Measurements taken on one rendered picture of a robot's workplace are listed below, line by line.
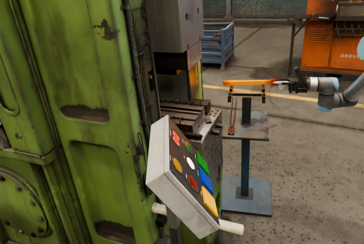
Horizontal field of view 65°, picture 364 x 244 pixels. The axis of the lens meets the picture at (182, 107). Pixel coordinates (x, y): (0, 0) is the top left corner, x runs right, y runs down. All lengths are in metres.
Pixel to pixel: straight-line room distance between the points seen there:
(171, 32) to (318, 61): 3.86
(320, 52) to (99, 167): 3.99
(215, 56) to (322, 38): 1.73
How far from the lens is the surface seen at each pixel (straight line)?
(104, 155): 1.46
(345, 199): 2.63
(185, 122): 1.47
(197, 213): 0.91
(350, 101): 2.04
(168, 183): 0.82
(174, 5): 1.22
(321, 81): 1.95
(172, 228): 1.19
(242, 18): 9.32
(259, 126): 2.04
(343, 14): 4.60
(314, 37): 4.82
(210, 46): 5.21
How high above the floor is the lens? 1.69
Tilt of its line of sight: 26 degrees down
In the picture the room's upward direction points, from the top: 5 degrees counter-clockwise
